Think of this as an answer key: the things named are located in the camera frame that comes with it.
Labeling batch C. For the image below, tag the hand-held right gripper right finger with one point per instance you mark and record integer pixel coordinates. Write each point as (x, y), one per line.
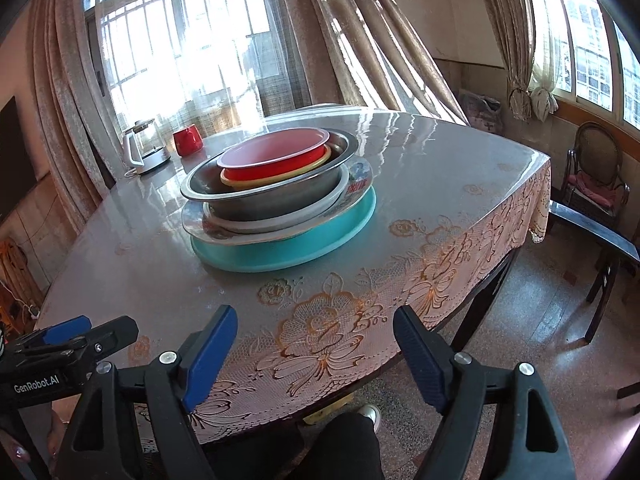
(422, 365)

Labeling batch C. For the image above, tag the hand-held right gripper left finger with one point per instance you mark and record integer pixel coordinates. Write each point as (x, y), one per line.
(210, 355)

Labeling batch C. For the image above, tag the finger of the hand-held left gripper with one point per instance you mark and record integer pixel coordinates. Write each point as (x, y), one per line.
(115, 332)
(65, 329)

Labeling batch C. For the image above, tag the teal plastic plate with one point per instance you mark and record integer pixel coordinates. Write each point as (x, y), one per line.
(280, 258)

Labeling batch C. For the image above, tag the small white floral plate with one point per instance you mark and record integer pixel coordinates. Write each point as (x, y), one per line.
(300, 216)

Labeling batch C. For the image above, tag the stainless steel bowl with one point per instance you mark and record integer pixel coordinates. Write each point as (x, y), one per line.
(265, 197)

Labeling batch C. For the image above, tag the yellow plastic bowl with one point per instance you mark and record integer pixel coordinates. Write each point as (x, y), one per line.
(250, 184)

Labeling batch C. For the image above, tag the large white patterned plate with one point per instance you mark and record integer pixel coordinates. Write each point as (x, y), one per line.
(357, 180)

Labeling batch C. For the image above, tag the red plastic bowl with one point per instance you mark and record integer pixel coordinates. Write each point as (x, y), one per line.
(270, 152)

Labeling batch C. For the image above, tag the person's left hand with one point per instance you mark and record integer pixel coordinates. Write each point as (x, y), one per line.
(56, 430)

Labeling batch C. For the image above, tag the white power strip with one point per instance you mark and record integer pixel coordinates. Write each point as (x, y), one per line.
(31, 311)

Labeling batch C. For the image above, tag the white shoe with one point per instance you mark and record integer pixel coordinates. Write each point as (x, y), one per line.
(370, 416)

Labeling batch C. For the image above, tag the dark wooden table leg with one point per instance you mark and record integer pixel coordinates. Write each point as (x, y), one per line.
(480, 310)

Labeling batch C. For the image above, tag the person's leg in black pants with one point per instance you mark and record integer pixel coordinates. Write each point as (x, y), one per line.
(310, 452)

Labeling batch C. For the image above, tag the glass electric kettle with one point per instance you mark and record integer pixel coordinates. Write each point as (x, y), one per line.
(145, 152)

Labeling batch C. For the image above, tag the red mug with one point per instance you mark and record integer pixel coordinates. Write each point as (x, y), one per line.
(187, 142)

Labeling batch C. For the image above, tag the dark wooden bench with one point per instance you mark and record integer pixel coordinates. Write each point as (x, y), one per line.
(590, 225)

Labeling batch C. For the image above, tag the red seat cushion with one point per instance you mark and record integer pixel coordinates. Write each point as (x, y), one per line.
(592, 191)

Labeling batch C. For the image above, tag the grey bag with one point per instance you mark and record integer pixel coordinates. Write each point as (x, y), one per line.
(481, 110)

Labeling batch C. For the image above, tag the wicker back chair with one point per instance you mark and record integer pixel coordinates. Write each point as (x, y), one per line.
(597, 155)

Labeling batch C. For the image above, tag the large main window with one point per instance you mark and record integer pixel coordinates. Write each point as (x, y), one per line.
(150, 35)

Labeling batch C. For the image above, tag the tied beige curtain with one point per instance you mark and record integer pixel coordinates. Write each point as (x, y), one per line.
(520, 50)

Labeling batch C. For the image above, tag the side window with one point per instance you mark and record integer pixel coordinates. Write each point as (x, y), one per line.
(590, 45)

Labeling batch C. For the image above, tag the black wall television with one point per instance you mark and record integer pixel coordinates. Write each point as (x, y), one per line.
(15, 160)

